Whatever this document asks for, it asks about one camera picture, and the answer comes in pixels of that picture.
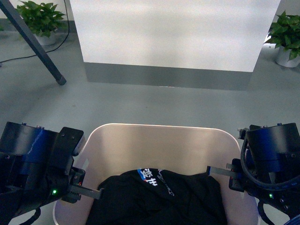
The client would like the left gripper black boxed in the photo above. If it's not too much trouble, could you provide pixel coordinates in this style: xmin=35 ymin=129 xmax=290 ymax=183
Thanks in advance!
xmin=18 ymin=127 xmax=104 ymax=211

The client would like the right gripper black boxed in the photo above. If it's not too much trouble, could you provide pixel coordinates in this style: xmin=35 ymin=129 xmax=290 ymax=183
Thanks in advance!
xmin=206 ymin=158 xmax=300 ymax=218

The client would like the beige plastic laundry hamper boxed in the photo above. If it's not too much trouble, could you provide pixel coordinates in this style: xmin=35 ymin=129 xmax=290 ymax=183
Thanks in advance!
xmin=53 ymin=123 xmax=261 ymax=225

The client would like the black printed t-shirt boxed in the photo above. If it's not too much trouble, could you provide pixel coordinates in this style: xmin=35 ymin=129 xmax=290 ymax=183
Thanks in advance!
xmin=86 ymin=168 xmax=228 ymax=225

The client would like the right potted green plant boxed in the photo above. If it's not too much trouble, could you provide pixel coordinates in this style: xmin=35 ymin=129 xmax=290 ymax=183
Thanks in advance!
xmin=265 ymin=11 xmax=300 ymax=68

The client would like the potted green plant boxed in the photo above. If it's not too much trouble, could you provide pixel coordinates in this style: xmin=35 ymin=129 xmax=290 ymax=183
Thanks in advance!
xmin=265 ymin=11 xmax=300 ymax=68
xmin=16 ymin=0 xmax=66 ymax=46

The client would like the left potted green plant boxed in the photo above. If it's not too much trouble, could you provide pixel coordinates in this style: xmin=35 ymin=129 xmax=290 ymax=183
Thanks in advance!
xmin=16 ymin=0 xmax=66 ymax=46

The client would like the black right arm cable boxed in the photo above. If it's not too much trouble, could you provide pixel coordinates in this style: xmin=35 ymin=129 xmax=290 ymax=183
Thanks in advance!
xmin=240 ymin=135 xmax=300 ymax=225

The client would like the black floor cable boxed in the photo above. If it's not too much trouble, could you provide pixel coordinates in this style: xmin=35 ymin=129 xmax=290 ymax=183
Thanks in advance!
xmin=0 ymin=0 xmax=71 ymax=68

